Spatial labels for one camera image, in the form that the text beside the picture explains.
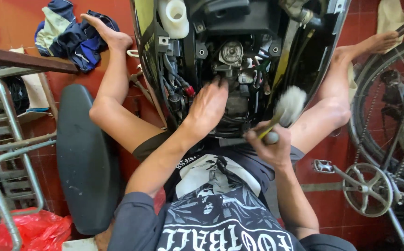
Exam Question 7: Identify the person's left hand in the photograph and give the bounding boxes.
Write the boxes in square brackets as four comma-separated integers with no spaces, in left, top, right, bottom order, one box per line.
[183,77,229,140]

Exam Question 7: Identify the person's right hand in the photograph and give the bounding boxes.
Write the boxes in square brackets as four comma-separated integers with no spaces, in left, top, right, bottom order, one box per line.
[243,120,292,168]

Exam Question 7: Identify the white bristle paint brush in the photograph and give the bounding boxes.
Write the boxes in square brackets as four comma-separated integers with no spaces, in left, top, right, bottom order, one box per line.
[256,86,307,145]

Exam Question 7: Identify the metal carburetor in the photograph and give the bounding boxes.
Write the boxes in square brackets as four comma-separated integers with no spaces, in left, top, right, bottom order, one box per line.
[213,39,255,84]

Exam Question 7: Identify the black scooter body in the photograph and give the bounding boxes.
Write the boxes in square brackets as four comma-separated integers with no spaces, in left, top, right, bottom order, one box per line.
[129,0,352,139]

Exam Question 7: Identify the person's right leg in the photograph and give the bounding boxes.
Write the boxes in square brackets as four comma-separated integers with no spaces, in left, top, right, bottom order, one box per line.
[289,31,400,156]

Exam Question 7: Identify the person's leg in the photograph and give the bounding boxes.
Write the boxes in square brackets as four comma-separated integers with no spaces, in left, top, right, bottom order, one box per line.
[80,13,166,155]
[289,31,400,156]

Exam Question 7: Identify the white plastic reservoir tank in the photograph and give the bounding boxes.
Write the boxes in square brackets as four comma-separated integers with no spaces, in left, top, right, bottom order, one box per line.
[157,0,190,40]

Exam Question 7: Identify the dark shorts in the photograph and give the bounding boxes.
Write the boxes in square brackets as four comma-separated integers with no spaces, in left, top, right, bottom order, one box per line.
[132,131,306,168]

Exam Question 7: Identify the black printed t-shirt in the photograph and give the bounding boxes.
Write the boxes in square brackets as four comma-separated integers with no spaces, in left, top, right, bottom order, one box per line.
[108,139,357,251]

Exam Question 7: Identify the person's left leg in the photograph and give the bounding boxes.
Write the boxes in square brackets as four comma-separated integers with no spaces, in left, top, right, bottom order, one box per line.
[80,13,166,155]

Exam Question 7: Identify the bicycle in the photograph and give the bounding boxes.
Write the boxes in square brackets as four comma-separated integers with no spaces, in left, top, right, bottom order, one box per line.
[312,14,404,251]

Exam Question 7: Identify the black scooter seat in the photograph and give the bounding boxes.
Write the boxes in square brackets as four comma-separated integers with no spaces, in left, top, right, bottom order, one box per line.
[56,84,122,236]

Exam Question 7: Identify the heap of blue cloths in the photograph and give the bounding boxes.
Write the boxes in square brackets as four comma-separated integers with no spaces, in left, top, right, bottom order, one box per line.
[34,0,120,73]

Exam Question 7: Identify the beige cloth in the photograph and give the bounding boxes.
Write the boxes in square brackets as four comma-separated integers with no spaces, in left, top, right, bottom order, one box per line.
[376,0,404,54]

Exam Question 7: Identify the cardboard pieces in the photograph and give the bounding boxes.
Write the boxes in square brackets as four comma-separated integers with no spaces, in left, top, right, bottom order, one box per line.
[9,47,59,123]

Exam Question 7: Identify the brown wooden plank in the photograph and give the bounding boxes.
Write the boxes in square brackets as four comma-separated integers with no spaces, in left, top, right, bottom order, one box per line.
[0,45,80,75]

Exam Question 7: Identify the red plastic bag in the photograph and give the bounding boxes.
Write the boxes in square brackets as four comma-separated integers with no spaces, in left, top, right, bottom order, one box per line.
[0,207,73,251]

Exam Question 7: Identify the grey metal rack frame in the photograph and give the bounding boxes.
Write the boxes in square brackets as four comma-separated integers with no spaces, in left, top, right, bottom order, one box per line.
[0,66,58,251]

